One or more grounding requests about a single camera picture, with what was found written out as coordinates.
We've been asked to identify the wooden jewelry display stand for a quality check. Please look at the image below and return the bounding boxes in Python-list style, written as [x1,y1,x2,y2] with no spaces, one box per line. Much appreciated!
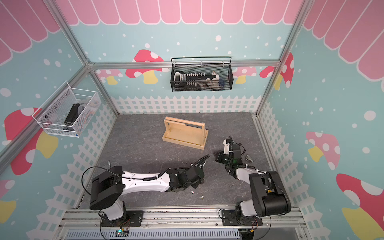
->
[162,117,209,150]

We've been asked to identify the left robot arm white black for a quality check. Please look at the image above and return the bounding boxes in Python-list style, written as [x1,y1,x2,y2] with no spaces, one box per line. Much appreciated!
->
[86,155,210,221]

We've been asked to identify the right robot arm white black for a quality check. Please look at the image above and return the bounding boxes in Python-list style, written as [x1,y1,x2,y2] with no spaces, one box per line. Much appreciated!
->
[216,137,292,222]

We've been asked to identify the small metal clip object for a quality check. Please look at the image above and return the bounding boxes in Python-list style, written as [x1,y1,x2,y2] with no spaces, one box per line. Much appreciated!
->
[246,155,254,163]

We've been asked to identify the white device in black basket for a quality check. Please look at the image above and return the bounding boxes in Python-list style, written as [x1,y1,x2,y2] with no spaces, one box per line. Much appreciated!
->
[173,72,187,86]

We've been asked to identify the green lit circuit board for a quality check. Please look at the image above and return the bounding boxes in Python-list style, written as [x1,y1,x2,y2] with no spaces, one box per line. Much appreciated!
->
[115,229,130,238]

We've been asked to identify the black extrusion pieces in basket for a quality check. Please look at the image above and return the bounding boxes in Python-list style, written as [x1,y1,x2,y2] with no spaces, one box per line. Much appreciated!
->
[63,104,81,132]

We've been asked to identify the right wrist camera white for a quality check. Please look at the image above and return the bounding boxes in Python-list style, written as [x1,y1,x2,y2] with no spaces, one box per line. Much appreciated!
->
[223,138,233,155]

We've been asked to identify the black wire mesh basket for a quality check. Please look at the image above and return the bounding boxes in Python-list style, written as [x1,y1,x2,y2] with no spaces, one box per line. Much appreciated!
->
[170,56,234,92]

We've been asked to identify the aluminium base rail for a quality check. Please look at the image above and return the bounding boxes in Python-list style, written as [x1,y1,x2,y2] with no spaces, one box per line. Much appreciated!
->
[53,205,311,240]

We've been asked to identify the white wire basket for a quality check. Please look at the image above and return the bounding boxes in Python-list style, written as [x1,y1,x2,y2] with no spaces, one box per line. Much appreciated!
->
[32,82,102,138]

